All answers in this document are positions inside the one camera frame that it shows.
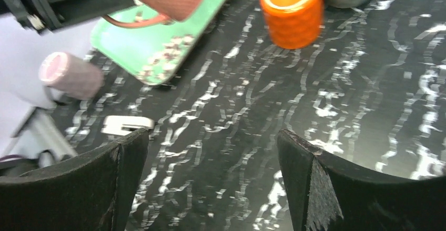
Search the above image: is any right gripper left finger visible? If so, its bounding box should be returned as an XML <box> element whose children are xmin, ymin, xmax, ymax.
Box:
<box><xmin>1</xmin><ymin>128</ymin><xmax>149</xmax><ymax>230</ymax></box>

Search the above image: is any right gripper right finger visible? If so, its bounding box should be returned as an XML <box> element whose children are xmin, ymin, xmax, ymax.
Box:
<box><xmin>277</xmin><ymin>129</ymin><xmax>445</xmax><ymax>230</ymax></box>

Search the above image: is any green floral serving tray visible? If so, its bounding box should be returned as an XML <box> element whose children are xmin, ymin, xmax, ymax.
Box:
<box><xmin>90</xmin><ymin>0</ymin><xmax>227</xmax><ymax>86</ymax></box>

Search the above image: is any white black small device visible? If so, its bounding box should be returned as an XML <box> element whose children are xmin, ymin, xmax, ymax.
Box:
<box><xmin>101</xmin><ymin>115</ymin><xmax>155</xmax><ymax>136</ymax></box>

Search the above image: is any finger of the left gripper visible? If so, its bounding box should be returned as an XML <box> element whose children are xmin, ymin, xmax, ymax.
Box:
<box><xmin>1</xmin><ymin>0</ymin><xmax>135</xmax><ymax>33</ymax></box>

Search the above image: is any orange upside-down mug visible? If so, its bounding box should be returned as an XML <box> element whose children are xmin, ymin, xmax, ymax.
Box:
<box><xmin>260</xmin><ymin>0</ymin><xmax>323</xmax><ymax>49</ymax></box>

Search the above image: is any pinkish mug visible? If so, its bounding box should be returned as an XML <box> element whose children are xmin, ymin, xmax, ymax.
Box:
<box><xmin>38</xmin><ymin>52</ymin><xmax>104</xmax><ymax>100</ymax></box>

